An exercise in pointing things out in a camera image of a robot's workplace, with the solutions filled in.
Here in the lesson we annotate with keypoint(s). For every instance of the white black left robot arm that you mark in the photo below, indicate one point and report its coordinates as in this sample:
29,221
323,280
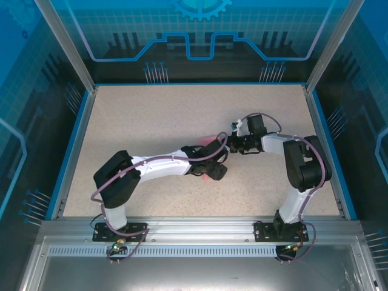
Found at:
163,166

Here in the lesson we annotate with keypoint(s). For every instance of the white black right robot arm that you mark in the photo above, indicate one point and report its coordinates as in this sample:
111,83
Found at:
274,144

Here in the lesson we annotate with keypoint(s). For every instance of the steel tray panel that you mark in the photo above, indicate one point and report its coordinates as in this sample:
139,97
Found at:
194,276

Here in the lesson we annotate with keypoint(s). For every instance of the aluminium mounting rail beam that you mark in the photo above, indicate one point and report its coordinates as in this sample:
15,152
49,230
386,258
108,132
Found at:
200,230

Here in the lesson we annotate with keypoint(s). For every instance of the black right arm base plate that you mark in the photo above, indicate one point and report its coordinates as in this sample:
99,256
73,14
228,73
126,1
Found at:
261,232

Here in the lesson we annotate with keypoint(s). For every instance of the aluminium side rail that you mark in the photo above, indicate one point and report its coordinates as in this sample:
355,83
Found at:
324,145
75,145

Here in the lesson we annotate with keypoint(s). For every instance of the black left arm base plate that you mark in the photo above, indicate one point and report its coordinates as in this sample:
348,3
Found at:
101,233

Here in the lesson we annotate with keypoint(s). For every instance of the aluminium frame post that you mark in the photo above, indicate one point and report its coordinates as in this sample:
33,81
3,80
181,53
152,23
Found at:
333,42
65,45

